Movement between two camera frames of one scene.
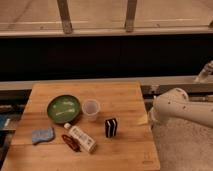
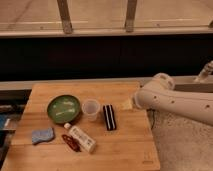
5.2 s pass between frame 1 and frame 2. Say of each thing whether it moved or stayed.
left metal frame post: stayed
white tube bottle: stayed
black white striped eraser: moved
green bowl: stayed
